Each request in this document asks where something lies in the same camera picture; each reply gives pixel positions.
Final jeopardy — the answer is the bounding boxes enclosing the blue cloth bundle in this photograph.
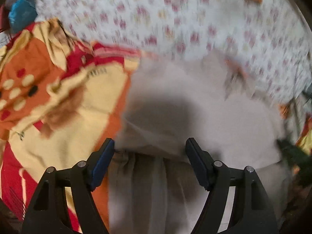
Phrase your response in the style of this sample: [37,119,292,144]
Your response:
[8,0,37,33]

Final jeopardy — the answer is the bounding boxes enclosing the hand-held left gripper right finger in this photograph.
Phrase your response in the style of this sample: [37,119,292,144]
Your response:
[185,138,279,234]

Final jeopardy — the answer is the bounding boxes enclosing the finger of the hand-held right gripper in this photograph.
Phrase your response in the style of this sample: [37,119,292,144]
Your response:
[277,139,312,188]

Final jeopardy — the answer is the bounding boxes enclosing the floral bed sheet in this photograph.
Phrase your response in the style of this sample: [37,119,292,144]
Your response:
[36,0,312,105]

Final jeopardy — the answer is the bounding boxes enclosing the beige garment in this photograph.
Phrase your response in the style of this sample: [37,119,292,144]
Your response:
[107,51,290,234]

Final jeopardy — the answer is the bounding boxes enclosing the orange red cartoon blanket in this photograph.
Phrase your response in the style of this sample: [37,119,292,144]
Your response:
[0,18,312,234]

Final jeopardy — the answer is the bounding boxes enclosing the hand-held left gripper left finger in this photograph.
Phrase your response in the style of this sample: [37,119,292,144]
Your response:
[21,138,115,234]

